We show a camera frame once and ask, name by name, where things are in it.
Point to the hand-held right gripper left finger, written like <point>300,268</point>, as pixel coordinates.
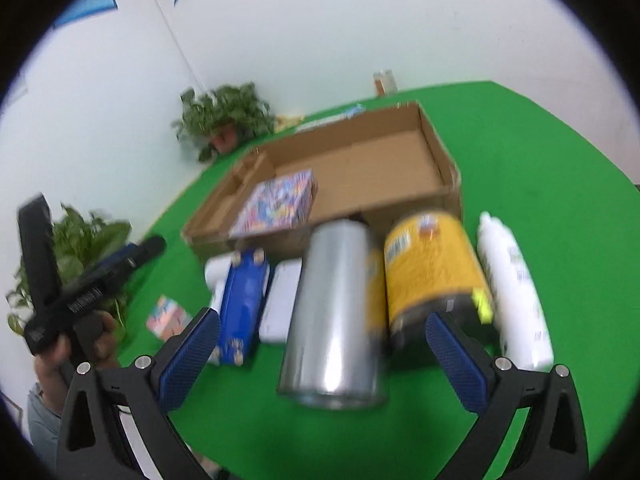
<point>190,360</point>

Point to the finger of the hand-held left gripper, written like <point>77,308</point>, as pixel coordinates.
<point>37,245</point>
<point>135,255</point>

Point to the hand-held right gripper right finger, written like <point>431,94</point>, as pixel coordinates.
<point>455,365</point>

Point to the pastel puzzle cube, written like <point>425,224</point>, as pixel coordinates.
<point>165,317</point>

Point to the yellow label can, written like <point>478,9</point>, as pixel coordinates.
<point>430,270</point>

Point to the silver metal can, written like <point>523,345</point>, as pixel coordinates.
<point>330,310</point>

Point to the brown cardboard box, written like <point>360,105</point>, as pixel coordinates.
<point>380,160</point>

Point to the person's left hand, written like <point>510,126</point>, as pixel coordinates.
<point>107,341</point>

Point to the potted green plant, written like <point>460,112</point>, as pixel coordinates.
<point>225,110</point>
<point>85,240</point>

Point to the white hair dryer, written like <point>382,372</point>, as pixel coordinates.
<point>216,272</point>

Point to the white plastic bottle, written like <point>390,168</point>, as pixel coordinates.
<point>515,300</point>

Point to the white power bank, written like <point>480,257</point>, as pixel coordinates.
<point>280,305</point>

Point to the colourful puzzle box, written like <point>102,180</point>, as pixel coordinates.
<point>275,202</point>

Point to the green tablecloth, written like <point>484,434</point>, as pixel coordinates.
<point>550,185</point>

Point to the yellow packet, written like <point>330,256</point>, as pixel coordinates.
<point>290,121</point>

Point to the white flat packet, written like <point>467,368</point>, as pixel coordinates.
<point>330,119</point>

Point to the small glass jar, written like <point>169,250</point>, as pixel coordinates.
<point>385,82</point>

